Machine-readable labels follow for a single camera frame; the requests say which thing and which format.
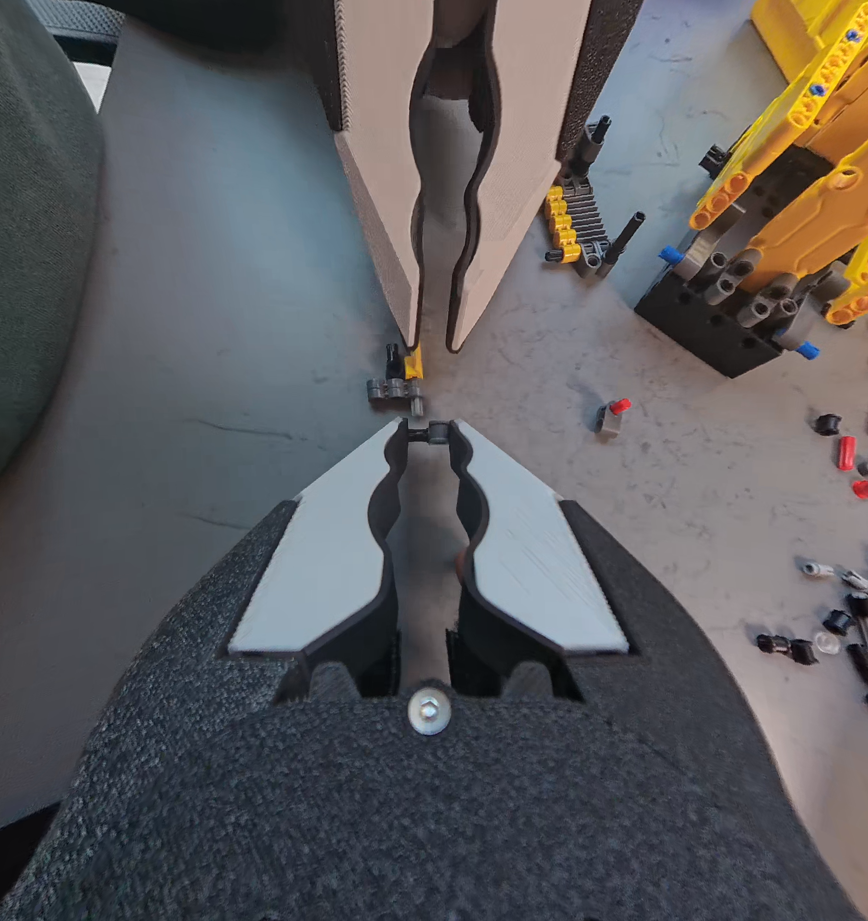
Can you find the yellow lego subassembly with rack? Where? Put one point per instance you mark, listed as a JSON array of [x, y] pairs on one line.
[[578, 216]]

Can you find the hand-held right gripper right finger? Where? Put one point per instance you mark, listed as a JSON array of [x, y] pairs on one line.
[[542, 576]]

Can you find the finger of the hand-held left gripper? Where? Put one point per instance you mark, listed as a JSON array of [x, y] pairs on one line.
[[377, 115], [528, 115]]

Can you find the yellow black lego model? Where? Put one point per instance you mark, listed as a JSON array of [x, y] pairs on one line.
[[780, 187]]

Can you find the pile of small lego pins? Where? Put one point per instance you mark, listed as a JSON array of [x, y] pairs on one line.
[[859, 576]]

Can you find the grey lego connector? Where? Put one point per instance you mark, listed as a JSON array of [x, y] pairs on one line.
[[610, 422]]

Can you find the small yellow lego subassembly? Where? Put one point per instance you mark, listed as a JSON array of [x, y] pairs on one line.
[[401, 371]]

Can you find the person's green sweatshirt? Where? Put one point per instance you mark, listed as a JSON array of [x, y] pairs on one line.
[[24, 245]]

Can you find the black lego connector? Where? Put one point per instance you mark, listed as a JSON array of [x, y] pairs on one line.
[[427, 429]]

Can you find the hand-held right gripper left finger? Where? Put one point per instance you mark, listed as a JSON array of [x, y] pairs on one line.
[[319, 576]]

